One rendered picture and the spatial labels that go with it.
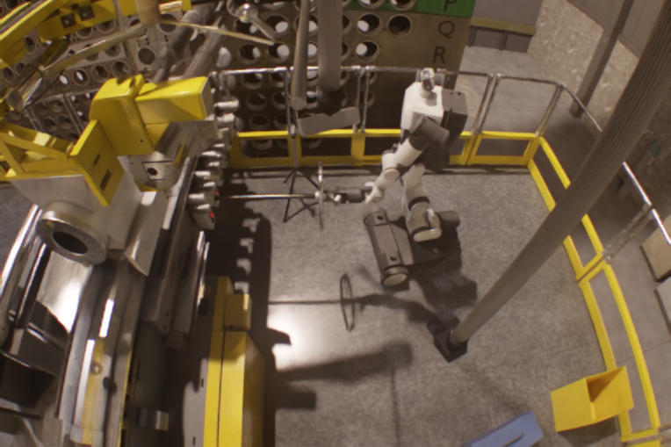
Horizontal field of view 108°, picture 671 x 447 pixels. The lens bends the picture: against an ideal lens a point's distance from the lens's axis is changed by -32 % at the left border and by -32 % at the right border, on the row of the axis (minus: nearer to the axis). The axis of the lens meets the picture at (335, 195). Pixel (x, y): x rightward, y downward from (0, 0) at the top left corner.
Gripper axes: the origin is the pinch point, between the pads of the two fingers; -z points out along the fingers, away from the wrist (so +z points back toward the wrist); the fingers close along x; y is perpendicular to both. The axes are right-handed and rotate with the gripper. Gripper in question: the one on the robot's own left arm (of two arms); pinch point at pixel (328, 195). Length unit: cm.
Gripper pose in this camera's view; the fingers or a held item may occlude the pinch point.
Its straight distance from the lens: 188.1
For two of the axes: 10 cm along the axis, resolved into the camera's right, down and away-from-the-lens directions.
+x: 0.1, -7.5, -6.6
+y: 0.4, 6.6, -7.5
